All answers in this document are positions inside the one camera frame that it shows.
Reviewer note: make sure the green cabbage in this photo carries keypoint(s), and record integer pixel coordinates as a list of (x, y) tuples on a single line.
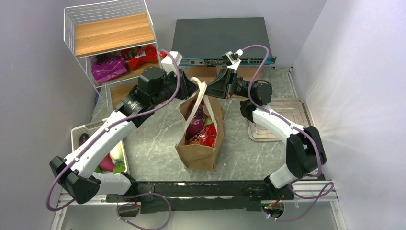
[(207, 121)]

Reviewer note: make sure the white daikon vegetable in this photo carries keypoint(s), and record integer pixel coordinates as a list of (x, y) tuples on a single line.
[(116, 153)]

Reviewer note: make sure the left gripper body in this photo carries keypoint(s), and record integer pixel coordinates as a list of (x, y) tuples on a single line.
[(170, 85)]

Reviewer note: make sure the wooden board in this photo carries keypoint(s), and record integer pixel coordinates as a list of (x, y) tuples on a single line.
[(208, 73)]

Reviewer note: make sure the purple snack bag shelf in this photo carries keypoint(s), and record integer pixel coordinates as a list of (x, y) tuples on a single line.
[(196, 124), (114, 66)]

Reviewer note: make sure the dark network switch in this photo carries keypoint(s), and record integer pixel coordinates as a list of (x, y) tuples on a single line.
[(204, 41)]

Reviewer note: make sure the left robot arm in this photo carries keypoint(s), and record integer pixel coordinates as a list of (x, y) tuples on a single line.
[(75, 172)]

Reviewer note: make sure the metal tray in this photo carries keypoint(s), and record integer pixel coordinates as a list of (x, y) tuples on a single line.
[(292, 109)]

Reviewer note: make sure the pink sweet potato toy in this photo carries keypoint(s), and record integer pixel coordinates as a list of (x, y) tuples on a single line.
[(106, 164)]

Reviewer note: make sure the green lettuce toy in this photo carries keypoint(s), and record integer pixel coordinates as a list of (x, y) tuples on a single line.
[(119, 167)]

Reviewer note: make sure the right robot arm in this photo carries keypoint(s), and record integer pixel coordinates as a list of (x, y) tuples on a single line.
[(304, 148)]

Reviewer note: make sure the brown burlap grocery bag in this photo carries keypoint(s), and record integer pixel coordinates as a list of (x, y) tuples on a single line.
[(196, 156)]

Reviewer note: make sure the white perforated basket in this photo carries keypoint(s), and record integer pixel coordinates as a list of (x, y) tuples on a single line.
[(102, 146)]

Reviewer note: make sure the white wire shelf rack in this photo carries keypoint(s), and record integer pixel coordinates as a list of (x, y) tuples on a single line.
[(99, 28)]

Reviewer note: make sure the red snack bag upper shelf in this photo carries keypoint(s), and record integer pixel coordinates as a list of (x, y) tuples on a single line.
[(136, 57)]

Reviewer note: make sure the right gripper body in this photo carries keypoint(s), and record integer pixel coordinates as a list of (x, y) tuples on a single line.
[(238, 87)]

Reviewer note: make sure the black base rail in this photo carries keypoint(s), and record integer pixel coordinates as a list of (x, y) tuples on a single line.
[(248, 195)]

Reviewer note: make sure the red candy bag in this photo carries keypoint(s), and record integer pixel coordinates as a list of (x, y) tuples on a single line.
[(206, 137)]

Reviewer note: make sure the purple eggplant toy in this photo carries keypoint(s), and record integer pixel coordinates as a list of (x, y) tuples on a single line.
[(83, 138)]

